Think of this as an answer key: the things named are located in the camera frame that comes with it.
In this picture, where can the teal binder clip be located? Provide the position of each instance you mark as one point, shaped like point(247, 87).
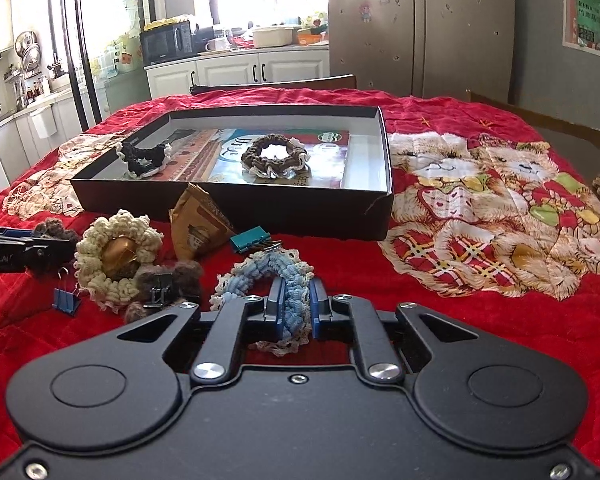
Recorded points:
point(250, 241)

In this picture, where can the orange box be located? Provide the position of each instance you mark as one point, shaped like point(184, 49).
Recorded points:
point(311, 39)

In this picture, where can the cream crochet scrunchie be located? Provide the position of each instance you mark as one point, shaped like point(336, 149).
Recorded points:
point(92, 255)

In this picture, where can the yellow cloth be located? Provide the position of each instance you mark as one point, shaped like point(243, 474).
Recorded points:
point(165, 24)

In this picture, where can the dark wooden chair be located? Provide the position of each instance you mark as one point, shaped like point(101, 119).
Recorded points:
point(305, 83)

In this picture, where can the brown white-edged crochet scrunchie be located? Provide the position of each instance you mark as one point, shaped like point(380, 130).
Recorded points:
point(252, 157)

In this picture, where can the gold foil ball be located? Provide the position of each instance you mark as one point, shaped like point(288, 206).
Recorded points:
point(117, 255)

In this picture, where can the printed magazine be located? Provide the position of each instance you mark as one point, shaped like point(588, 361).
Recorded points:
point(215, 160)

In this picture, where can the black sliding door frame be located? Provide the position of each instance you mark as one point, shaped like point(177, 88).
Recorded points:
point(75, 60)

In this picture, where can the black white-edged crochet scrunchie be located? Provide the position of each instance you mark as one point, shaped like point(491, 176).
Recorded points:
point(140, 160)

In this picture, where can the blue crochet scrunchie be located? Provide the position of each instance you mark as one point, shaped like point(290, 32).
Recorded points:
point(292, 310)

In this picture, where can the white plastic container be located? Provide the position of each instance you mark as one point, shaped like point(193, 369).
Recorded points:
point(272, 36)

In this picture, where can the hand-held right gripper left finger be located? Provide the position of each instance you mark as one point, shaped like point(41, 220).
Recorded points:
point(276, 310)

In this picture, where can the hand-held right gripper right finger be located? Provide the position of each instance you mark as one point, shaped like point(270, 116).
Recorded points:
point(318, 312)

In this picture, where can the brown paper packet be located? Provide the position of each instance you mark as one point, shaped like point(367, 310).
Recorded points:
point(200, 230)

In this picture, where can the brown fuzzy scrunchie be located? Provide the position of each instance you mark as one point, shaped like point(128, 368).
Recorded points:
point(55, 230)
point(185, 277)

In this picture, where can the white kitchen cabinet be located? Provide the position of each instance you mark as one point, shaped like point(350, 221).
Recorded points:
point(280, 67)

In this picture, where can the black cardboard box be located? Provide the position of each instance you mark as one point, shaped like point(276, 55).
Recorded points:
point(280, 215)

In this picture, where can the blue binder clip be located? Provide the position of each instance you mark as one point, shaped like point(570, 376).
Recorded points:
point(66, 302)

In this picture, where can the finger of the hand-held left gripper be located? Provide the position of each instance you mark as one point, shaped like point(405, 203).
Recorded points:
point(10, 234)
point(50, 255)

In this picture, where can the black binder clip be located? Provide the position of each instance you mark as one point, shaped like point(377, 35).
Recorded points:
point(157, 297)

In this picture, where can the white hanging bin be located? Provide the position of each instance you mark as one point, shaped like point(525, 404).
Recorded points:
point(42, 120)

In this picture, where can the white mug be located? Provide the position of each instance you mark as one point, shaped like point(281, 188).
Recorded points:
point(219, 45)

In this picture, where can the grey refrigerator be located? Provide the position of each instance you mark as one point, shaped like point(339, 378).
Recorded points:
point(420, 25)

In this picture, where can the black microwave oven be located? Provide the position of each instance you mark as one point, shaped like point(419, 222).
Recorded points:
point(167, 42)

